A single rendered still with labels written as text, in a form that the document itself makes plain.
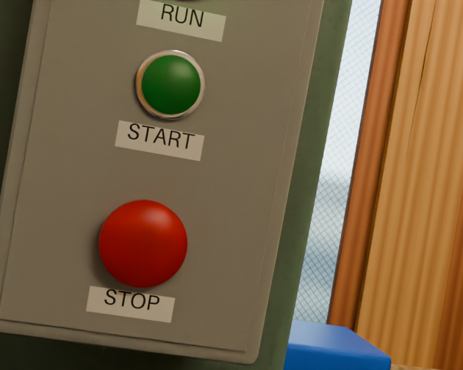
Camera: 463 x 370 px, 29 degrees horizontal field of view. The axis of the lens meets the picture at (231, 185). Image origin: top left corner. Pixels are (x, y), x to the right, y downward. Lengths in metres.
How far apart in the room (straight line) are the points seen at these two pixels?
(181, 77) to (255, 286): 0.08
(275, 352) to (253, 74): 0.14
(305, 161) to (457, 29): 1.48
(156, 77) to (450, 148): 1.54
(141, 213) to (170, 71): 0.05
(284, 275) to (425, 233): 1.43
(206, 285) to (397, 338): 1.51
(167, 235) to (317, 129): 0.11
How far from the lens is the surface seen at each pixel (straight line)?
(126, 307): 0.31
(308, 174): 0.38
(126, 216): 0.30
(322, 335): 1.22
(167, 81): 0.30
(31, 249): 0.31
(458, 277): 1.89
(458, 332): 1.91
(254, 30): 0.31
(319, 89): 0.38
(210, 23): 0.31
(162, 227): 0.30
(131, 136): 0.31
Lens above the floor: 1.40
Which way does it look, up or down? 3 degrees down
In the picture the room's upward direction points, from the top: 10 degrees clockwise
